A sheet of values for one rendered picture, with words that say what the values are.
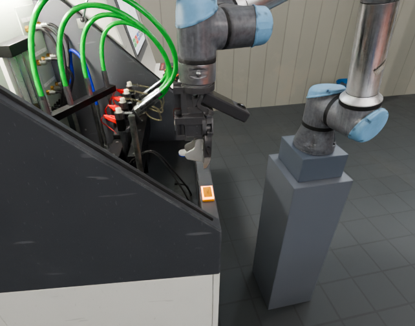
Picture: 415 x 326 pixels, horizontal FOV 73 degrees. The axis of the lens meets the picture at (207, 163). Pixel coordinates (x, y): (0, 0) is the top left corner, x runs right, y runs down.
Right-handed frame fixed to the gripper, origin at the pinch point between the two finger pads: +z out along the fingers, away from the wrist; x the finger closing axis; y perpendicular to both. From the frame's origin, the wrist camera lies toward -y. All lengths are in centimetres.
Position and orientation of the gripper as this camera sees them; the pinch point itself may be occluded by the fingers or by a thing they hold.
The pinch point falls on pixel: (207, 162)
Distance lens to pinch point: 69.1
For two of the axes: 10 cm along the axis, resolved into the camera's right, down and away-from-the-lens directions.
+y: -10.0, 0.5, -0.8
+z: 0.0, 8.3, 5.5
